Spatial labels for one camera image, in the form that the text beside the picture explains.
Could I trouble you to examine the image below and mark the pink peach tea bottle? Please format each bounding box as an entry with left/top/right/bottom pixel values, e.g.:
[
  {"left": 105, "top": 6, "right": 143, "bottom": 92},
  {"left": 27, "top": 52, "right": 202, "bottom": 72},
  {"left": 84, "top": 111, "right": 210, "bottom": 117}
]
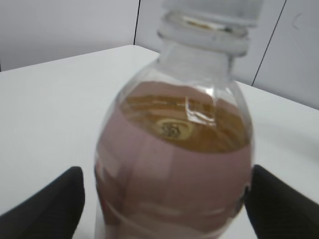
[{"left": 94, "top": 11, "right": 254, "bottom": 239}]

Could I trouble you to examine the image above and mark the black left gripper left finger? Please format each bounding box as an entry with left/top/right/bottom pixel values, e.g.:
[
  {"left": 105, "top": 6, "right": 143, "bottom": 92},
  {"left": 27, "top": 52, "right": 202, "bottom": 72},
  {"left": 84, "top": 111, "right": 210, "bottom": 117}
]
[{"left": 0, "top": 167, "right": 85, "bottom": 239}]

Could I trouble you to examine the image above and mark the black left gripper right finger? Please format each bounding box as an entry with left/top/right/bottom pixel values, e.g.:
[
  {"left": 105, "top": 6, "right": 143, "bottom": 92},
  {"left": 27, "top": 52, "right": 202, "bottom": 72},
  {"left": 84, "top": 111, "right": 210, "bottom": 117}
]
[{"left": 245, "top": 164, "right": 319, "bottom": 239}]

